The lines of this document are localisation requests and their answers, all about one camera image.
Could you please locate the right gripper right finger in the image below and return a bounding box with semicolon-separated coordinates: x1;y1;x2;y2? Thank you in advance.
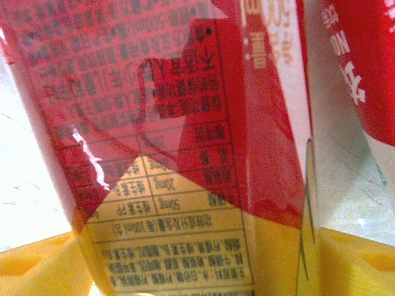
319;229;395;296

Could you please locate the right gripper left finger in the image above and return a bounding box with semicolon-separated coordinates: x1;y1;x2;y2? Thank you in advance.
0;231;94;296

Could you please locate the red teal label water bottle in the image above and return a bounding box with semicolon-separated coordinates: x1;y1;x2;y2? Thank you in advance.
317;0;395;192

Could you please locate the red tan label tea bottle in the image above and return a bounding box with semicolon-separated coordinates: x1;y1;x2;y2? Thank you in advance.
0;0;323;296

